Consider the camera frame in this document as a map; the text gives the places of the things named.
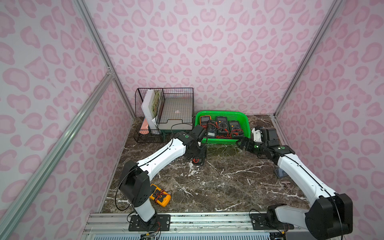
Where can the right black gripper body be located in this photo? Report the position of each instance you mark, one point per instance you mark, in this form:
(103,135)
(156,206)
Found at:
(246,143)

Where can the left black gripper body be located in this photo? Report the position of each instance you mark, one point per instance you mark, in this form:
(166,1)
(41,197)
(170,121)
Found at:
(198,151)

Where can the small dark multimeter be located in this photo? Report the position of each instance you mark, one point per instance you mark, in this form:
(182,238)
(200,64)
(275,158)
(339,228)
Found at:
(200,157)
(211,129)

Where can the large green multimeter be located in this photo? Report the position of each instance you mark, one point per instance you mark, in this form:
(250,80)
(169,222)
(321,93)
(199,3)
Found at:
(223,130)

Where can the black wire desk organizer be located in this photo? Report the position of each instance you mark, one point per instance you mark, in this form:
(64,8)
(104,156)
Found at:
(164,93)

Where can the yellow multimeter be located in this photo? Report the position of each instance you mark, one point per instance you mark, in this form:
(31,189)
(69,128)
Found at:
(159,196)

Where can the orange wide multimeter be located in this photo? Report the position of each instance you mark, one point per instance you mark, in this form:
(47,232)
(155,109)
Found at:
(205,122)

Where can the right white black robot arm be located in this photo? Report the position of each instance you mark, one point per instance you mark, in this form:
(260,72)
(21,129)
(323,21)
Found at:
(330,214)

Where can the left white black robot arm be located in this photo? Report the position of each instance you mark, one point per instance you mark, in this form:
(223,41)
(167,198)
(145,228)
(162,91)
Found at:
(136,177)

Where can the pink notebook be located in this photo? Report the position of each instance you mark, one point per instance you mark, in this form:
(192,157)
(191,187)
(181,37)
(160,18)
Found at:
(144,129)

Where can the white upright folder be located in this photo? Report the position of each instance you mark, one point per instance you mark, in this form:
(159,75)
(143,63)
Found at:
(150,109)

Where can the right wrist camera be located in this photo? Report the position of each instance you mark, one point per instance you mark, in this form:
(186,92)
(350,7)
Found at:
(265,136)

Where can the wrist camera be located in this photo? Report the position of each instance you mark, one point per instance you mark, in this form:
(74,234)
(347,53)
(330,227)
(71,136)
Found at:
(198,133)
(265,136)

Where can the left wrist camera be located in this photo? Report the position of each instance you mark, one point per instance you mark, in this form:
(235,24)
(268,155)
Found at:
(198,133)

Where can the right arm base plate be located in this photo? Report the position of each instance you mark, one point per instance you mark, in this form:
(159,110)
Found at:
(261,222)

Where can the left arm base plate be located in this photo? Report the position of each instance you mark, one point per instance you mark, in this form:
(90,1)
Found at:
(157,222)

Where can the aluminium front rail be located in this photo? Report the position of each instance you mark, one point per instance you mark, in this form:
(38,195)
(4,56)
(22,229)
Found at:
(191,226)

